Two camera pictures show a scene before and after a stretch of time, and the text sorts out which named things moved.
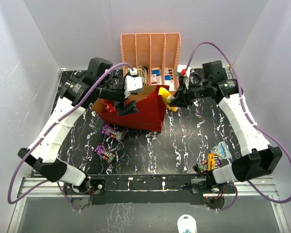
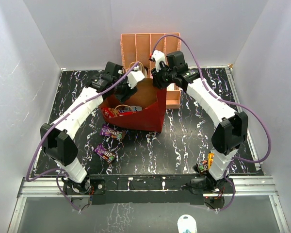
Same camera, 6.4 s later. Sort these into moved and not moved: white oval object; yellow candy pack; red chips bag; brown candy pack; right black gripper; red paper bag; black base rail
Moved: red chips bag; right black gripper; red paper bag
Not moved: white oval object; yellow candy pack; brown candy pack; black base rail
